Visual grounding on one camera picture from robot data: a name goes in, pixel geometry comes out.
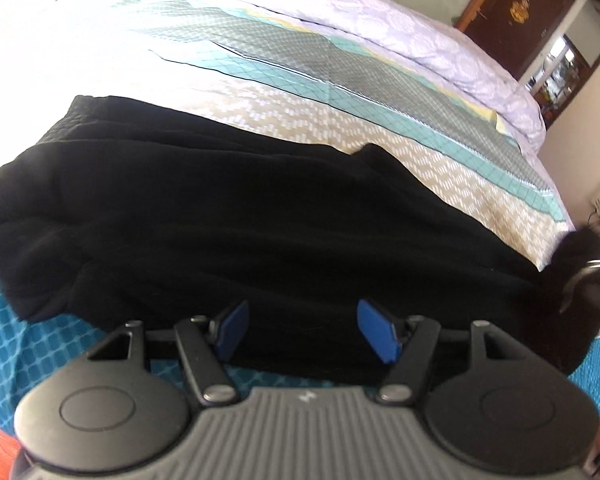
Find lavender quilt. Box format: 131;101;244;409
52;0;548;151

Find glass display cabinet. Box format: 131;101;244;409
529;34;592;118

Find brown wooden door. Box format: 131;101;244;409
455;0;593;81

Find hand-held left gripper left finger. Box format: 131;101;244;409
86;299;251;405

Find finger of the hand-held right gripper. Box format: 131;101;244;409
560;256;600;312

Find black pants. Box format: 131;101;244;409
0;94;600;386

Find patterned bed sheet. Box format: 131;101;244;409
0;0;600;423

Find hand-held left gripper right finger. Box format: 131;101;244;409
357;299;512;404

